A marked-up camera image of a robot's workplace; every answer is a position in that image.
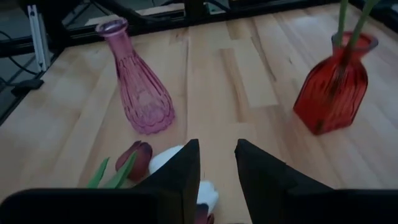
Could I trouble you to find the white artificial tulip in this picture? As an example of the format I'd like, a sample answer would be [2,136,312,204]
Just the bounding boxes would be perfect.
[197,180,220,214]
[148,144,185,175]

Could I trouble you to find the purple ribbed glass vase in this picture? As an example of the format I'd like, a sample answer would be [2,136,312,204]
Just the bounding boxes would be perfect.
[95,17,176,135]

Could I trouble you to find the red ribbed glass vase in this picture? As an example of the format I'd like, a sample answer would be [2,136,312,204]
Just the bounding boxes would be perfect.
[293,30,379,136]

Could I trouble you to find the pink artificial tulip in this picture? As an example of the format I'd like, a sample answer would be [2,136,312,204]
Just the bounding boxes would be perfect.
[346,0,381,54]

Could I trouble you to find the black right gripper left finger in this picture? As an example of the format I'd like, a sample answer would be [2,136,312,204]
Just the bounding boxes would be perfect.
[133,139,201,224]

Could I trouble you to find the dark red artificial tulip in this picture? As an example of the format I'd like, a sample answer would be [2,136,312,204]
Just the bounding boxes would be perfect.
[86,140,154,190]
[195,203,215,224]

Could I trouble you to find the silver aluminium extrusion post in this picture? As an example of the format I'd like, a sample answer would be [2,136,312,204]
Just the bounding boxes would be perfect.
[27,4,50,72]

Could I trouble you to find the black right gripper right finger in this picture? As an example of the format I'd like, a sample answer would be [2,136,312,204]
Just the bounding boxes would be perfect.
[234,139,343,224]

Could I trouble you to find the black plastic block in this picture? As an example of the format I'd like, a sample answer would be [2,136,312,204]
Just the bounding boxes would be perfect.
[11,78,44,97]

